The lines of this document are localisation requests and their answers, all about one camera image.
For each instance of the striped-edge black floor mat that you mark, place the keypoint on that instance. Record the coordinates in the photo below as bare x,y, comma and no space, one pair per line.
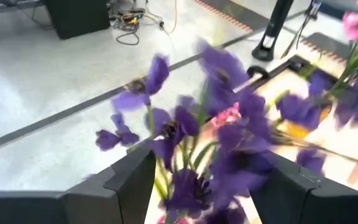
244,12

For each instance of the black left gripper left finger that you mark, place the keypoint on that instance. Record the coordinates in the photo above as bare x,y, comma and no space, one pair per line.
73,208

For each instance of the black stand pole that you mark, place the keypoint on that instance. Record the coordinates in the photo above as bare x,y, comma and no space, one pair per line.
275,25

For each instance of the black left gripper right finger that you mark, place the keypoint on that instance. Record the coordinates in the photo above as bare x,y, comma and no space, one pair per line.
322,208

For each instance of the black aluminium table frame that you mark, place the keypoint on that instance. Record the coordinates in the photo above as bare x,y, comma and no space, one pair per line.
294,63

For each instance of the black floor box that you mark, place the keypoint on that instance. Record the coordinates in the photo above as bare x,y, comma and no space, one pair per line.
76,18

